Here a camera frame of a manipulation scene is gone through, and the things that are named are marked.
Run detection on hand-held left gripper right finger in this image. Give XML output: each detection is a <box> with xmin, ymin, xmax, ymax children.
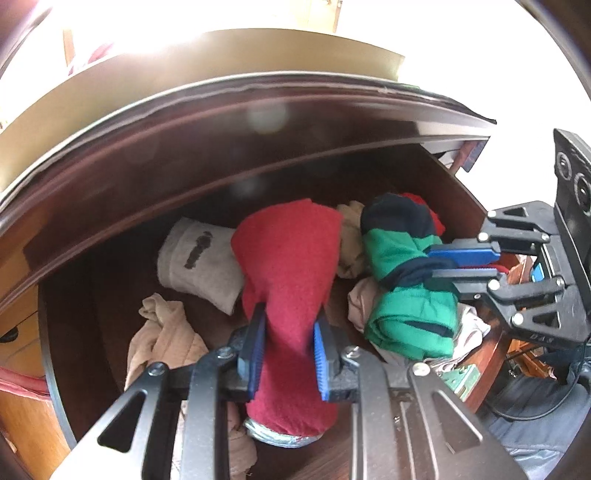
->
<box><xmin>313</xmin><ymin>308</ymin><xmax>529</xmax><ymax>480</ymax></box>

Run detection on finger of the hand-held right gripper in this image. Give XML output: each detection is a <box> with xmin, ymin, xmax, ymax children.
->
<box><xmin>427</xmin><ymin>200</ymin><xmax>561</xmax><ymax>269</ymax></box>
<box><xmin>431</xmin><ymin>267</ymin><xmax>577</xmax><ymax>332</ymax></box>

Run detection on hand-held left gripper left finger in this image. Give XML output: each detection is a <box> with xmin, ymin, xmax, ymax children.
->
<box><xmin>48</xmin><ymin>302</ymin><xmax>269</xmax><ymax>480</ymax></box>

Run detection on red sock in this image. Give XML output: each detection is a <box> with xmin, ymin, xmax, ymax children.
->
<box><xmin>400</xmin><ymin>193</ymin><xmax>447</xmax><ymax>238</ymax></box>
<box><xmin>231</xmin><ymin>198</ymin><xmax>344</xmax><ymax>437</ymax></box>

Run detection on green navy striped sock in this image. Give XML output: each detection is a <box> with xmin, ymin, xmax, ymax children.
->
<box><xmin>360</xmin><ymin>193</ymin><xmax>461</xmax><ymax>362</ymax></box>

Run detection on grey cloth with dark print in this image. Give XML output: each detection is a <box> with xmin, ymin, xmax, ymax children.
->
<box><xmin>157</xmin><ymin>217</ymin><xmax>246</xmax><ymax>317</ymax></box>

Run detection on dark wooden table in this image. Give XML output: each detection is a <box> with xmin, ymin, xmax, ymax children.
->
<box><xmin>37</xmin><ymin>141</ymin><xmax>514</xmax><ymax>480</ymax></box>

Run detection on shallow cardboard box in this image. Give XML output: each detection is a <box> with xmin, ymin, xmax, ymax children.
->
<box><xmin>0</xmin><ymin>28</ymin><xmax>405</xmax><ymax>197</ymax></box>

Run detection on white cloth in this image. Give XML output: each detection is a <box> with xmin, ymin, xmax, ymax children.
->
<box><xmin>427</xmin><ymin>307</ymin><xmax>491</xmax><ymax>372</ymax></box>

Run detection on pale pink cloth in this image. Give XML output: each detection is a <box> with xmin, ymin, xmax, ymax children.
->
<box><xmin>346</xmin><ymin>277</ymin><xmax>385</xmax><ymax>334</ymax></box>

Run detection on shiny grey cloth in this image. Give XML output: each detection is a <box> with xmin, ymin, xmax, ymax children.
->
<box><xmin>244</xmin><ymin>416</ymin><xmax>325</xmax><ymax>449</ymax></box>

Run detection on beige ribbed cloth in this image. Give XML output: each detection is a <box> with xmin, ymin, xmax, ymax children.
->
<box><xmin>124</xmin><ymin>293</ymin><xmax>258</xmax><ymax>480</ymax></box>

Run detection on green patterned packet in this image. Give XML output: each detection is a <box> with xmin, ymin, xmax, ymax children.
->
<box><xmin>449</xmin><ymin>362</ymin><xmax>480</xmax><ymax>398</ymax></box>

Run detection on blue cardboard box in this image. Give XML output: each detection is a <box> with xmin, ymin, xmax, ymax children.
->
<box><xmin>455</xmin><ymin>137</ymin><xmax>486</xmax><ymax>174</ymax></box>

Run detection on beige crumpled cloth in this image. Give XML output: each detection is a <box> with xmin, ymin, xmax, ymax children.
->
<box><xmin>335</xmin><ymin>200</ymin><xmax>371</xmax><ymax>280</ymax></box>

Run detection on person's dark trousers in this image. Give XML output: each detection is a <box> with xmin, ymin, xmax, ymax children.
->
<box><xmin>480</xmin><ymin>355</ymin><xmax>591</xmax><ymax>468</ymax></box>

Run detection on light wooden cabinet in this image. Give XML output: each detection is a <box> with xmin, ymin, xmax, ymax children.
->
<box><xmin>0</xmin><ymin>258</ymin><xmax>77</xmax><ymax>468</ymax></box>

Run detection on black cable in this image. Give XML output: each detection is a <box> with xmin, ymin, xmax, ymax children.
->
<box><xmin>480</xmin><ymin>342</ymin><xmax>591</xmax><ymax>422</ymax></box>

